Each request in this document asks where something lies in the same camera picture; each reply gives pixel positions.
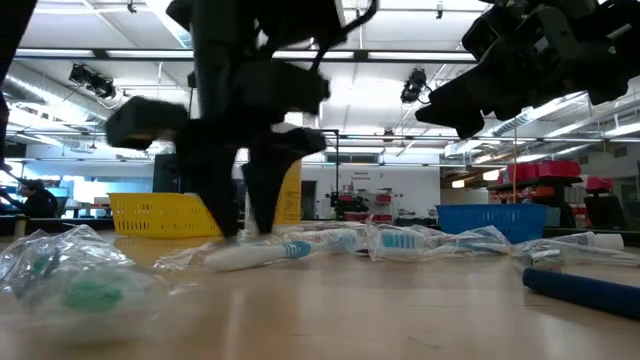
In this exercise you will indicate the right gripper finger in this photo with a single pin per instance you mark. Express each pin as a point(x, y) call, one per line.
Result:
point(455, 107)

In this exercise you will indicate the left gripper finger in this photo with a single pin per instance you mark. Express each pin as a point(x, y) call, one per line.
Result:
point(210, 160)
point(270, 170)

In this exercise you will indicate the white blue-striped toothbrush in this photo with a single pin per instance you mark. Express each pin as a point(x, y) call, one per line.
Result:
point(250, 256)

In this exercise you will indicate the clear bag with black tool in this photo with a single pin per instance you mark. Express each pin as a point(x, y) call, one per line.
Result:
point(545, 256)

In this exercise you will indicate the green white toothbrush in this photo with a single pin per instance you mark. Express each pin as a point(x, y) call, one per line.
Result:
point(92, 295)

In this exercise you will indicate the blue tube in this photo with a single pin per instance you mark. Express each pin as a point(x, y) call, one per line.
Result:
point(590, 292)

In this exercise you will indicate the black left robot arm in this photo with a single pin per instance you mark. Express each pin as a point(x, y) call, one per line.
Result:
point(215, 50)

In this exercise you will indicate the white canister yellow label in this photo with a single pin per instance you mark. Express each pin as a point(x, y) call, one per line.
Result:
point(290, 200)

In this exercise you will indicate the black monitor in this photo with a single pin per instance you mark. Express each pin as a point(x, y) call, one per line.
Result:
point(165, 175)

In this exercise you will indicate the toothbrush in clear bag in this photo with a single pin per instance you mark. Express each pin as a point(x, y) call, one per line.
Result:
point(480, 244)
point(325, 229)

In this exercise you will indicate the yellow plastic basket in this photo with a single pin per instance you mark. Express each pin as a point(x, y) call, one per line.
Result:
point(150, 215)

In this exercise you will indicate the blue plastic basket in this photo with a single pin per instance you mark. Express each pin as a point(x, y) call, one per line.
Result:
point(490, 220)

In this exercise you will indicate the red bin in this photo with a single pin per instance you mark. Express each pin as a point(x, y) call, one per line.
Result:
point(600, 184)

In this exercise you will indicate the person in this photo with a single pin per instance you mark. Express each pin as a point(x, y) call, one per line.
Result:
point(37, 202)

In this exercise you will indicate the black office chair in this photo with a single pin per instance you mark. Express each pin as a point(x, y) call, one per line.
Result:
point(605, 212)

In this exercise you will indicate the black ceiling camera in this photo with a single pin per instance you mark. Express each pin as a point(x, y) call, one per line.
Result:
point(414, 85)
point(95, 82)

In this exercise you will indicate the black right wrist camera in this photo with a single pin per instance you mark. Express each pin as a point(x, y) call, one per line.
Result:
point(500, 32)

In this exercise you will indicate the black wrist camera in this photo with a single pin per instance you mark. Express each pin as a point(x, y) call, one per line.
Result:
point(282, 87)
point(500, 32)

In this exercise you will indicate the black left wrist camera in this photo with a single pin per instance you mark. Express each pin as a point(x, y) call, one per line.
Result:
point(282, 87)

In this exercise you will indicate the black frame strut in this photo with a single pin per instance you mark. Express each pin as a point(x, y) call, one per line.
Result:
point(10, 30)

